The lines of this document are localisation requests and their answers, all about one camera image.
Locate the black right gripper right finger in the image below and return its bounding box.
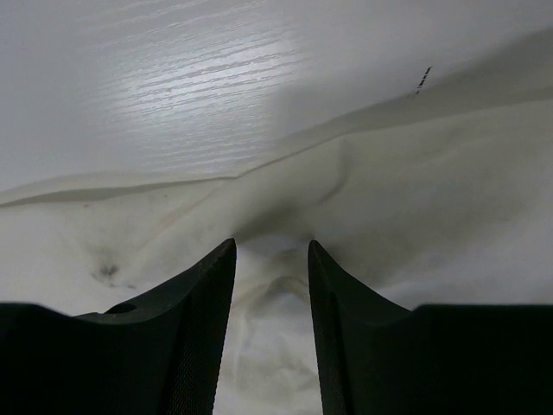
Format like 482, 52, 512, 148
308, 241, 552, 414

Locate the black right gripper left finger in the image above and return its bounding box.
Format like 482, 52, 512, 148
1, 239, 237, 414

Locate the white t shirt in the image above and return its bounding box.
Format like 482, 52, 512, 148
1, 29, 552, 414

